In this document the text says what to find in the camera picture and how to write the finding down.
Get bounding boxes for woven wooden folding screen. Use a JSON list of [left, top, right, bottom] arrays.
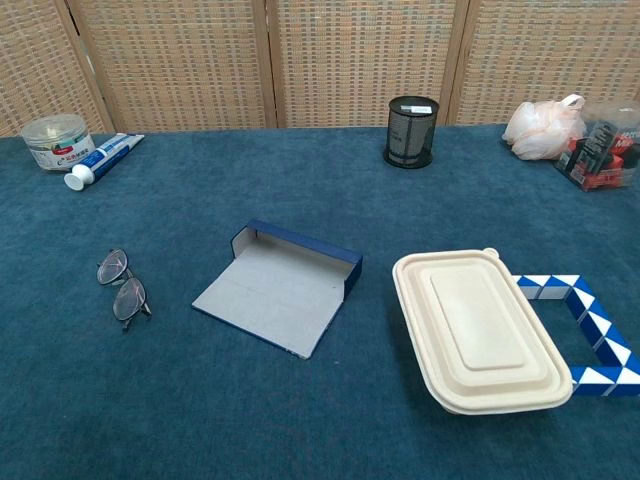
[[0, 0, 640, 137]]

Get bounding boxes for beige lidded lunch box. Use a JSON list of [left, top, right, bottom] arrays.
[[391, 247, 574, 416]]

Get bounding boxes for blue carpet table cover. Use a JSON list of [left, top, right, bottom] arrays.
[[0, 124, 640, 480]]

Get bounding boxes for clear box red black items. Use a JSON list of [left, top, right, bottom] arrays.
[[553, 103, 640, 193]]

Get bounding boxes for clear round plastic jar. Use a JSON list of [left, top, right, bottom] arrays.
[[20, 113, 97, 174]]

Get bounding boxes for black mesh pen holder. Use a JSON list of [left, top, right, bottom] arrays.
[[382, 96, 441, 170]]

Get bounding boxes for blue white snake puzzle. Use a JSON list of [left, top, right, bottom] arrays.
[[510, 273, 640, 398]]

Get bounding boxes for thin metal frame eyeglasses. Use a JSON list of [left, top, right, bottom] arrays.
[[95, 248, 153, 334]]

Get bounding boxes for blue folding glasses case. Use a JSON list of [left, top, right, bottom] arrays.
[[191, 218, 364, 360]]

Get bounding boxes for blue white toothpaste tube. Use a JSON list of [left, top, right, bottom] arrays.
[[63, 133, 146, 193]]

